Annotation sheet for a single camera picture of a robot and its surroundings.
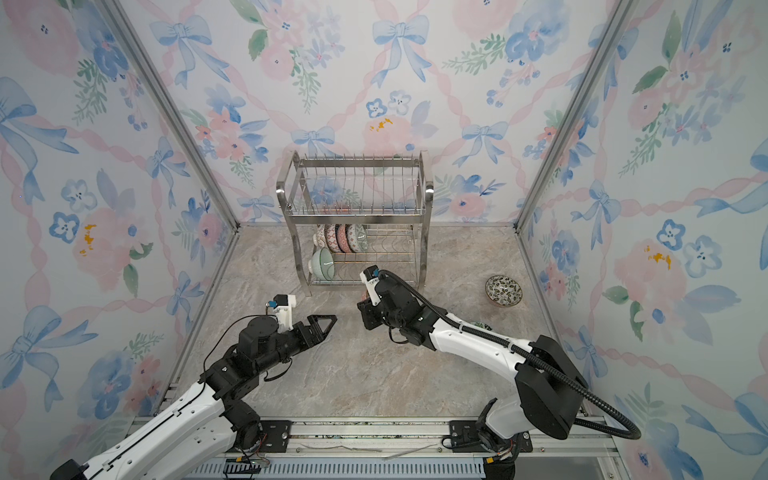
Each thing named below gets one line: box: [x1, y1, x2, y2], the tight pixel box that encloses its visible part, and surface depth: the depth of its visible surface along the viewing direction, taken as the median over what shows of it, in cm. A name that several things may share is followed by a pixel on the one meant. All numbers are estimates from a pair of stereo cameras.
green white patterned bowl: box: [347, 224, 368, 253], surface depth 105 cm
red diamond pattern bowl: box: [324, 223, 341, 253], surface depth 103 cm
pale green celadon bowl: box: [308, 247, 335, 281], surface depth 99 cm
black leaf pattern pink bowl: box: [485, 274, 523, 308], surface depth 100 cm
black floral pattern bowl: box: [335, 224, 352, 253], surface depth 103 cm
